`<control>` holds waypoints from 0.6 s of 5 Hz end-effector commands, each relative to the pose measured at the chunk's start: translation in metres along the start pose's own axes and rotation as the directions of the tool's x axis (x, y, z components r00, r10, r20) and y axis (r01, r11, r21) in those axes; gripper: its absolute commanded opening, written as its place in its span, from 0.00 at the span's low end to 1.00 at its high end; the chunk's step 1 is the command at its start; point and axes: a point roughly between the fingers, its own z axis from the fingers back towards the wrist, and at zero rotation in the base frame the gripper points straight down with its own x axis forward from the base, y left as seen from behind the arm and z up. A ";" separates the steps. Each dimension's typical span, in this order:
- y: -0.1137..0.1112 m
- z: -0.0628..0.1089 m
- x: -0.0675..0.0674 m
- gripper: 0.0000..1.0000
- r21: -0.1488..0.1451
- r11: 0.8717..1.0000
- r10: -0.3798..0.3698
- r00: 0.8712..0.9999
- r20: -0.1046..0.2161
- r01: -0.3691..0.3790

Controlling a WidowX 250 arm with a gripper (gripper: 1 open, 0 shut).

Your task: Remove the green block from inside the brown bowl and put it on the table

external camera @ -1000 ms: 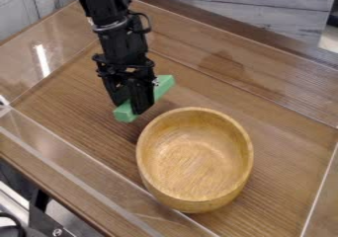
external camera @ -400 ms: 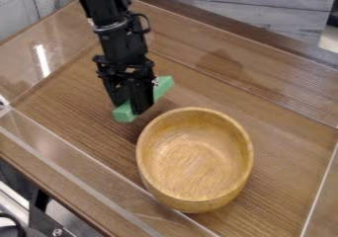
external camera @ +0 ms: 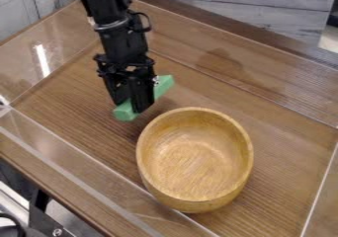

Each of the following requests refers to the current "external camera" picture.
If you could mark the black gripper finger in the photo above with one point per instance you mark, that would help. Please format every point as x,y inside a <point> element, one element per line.
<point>117,88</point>
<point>141,92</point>

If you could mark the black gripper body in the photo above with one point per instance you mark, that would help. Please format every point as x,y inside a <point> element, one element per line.
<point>124,61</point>

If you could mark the green rectangular block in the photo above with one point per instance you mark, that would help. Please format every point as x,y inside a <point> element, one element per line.
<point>122,111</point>

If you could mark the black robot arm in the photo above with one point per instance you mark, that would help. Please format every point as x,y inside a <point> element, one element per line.
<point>113,11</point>

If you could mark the brown wooden bowl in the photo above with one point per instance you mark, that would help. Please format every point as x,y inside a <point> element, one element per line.
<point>195,159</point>

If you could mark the clear acrylic barrier wall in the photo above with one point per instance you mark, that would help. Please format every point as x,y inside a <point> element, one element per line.
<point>76,153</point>

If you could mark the black table leg bracket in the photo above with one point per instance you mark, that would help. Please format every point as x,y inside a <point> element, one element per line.
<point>38,219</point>

